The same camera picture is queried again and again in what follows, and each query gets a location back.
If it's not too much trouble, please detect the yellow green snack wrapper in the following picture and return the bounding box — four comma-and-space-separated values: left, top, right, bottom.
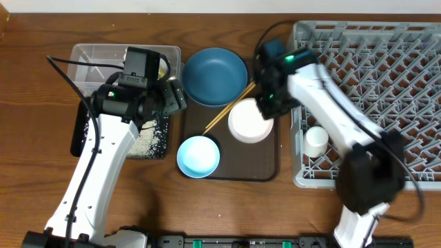
158, 67, 165, 79

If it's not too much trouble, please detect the white speckled bowl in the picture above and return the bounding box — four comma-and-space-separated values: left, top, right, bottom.
227, 98, 274, 143

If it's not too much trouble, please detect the dark blue plate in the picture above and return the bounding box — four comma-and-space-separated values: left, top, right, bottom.
182, 48, 248, 107

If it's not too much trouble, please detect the white rice pile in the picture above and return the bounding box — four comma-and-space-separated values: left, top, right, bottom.
82, 118, 169, 159

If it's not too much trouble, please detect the white paper cup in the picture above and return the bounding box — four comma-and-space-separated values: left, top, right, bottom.
303, 126, 329, 158

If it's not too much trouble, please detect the light blue bowl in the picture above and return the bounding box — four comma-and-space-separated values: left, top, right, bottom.
176, 136, 221, 178

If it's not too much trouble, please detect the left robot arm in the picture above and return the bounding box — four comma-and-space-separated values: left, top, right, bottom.
22, 79, 187, 247

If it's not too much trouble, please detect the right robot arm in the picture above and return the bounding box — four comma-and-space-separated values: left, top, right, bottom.
254, 47, 405, 247

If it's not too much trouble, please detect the grey dishwasher rack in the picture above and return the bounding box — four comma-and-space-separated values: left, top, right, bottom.
287, 21, 440, 191

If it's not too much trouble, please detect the black tray bin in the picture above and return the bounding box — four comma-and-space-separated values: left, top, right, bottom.
70, 96, 171, 160

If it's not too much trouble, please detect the brown serving tray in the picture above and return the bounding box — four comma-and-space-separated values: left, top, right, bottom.
177, 96, 280, 182

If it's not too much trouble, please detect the clear plastic bin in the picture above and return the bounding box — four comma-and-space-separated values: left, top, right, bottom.
67, 43, 183, 97

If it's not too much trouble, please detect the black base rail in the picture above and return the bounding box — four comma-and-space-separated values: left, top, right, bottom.
103, 225, 414, 248

